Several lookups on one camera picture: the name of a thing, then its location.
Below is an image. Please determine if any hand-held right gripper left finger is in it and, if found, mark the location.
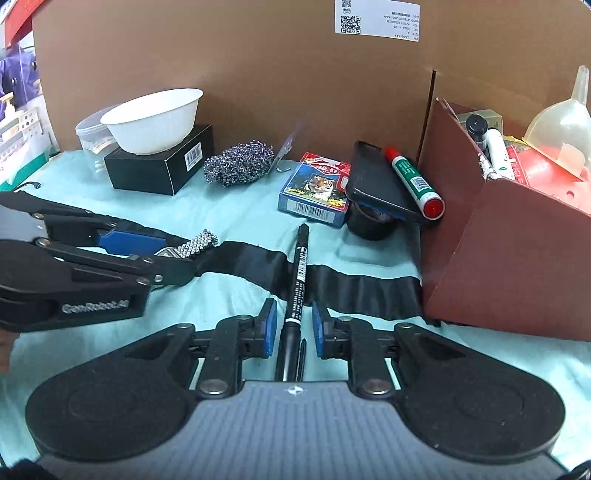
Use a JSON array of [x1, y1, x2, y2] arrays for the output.
[[124, 298, 279, 400]]

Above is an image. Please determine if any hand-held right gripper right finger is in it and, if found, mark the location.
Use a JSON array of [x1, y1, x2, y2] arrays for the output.
[[311, 301, 466, 400]]

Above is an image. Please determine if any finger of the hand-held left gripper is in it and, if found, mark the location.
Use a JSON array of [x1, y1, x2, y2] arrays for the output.
[[30, 237, 195, 288], [0, 191, 183, 254]]

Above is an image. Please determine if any silver beaded bracelet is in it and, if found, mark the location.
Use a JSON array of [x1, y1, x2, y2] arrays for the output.
[[156, 229, 221, 260]]

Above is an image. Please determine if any black marker pen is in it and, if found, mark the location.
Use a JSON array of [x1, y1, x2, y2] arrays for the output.
[[275, 223, 311, 383]]

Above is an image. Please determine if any brown cardboard box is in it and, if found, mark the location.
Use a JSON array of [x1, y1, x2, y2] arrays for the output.
[[417, 69, 591, 343]]

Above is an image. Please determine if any translucent plastic funnel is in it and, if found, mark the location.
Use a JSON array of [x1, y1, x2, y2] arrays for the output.
[[522, 65, 591, 177]]

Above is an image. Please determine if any teal cloth mat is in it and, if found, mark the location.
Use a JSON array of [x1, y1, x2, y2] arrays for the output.
[[0, 150, 591, 468]]

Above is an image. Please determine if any black fabric strip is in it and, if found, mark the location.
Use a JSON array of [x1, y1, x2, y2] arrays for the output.
[[0, 191, 440, 326]]

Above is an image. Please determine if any black rectangular box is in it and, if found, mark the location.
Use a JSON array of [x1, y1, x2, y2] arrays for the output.
[[103, 124, 216, 196]]

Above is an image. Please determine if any black tape roll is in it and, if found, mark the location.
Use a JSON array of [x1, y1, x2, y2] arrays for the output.
[[345, 200, 400, 241]]

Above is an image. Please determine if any clear plastic container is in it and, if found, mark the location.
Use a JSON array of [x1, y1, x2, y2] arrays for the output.
[[75, 105, 125, 154]]

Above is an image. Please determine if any white ribbed bowl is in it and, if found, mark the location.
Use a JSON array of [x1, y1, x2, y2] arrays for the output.
[[100, 88, 205, 156]]

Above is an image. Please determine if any metal scouring pad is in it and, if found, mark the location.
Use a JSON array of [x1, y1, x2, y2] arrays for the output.
[[204, 140, 274, 187]]

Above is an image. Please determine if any blue playing card box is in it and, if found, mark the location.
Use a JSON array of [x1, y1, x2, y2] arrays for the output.
[[278, 152, 353, 228]]

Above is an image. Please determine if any white pegboard rack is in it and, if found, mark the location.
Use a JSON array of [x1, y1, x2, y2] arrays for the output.
[[0, 92, 48, 172]]

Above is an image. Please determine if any black phone case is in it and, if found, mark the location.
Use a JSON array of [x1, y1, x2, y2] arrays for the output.
[[346, 140, 428, 225]]

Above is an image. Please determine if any clear hook package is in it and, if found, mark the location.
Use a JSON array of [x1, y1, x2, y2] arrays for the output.
[[272, 122, 302, 175]]

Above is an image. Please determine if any green marker with red cap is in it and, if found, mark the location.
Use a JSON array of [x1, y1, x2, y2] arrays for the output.
[[384, 146, 446, 220]]

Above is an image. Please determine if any purple item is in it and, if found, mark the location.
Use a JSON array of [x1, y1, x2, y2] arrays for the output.
[[0, 45, 40, 108]]

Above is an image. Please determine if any brown cardboard backdrop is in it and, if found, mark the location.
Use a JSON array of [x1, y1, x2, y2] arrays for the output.
[[31, 0, 591, 160]]

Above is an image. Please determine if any red banner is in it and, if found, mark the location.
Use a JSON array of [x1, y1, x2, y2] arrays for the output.
[[0, 0, 49, 47]]

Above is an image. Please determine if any white marker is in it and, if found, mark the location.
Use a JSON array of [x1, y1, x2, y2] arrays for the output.
[[485, 128, 518, 182]]

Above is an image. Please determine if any dark bottle with black cap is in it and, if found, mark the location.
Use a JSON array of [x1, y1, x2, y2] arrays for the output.
[[465, 113, 491, 149]]

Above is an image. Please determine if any red perforated plastic item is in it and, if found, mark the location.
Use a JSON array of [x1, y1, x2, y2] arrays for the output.
[[505, 143, 591, 205]]

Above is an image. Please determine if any white printed label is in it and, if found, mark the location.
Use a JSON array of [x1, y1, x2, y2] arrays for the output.
[[335, 0, 421, 38]]

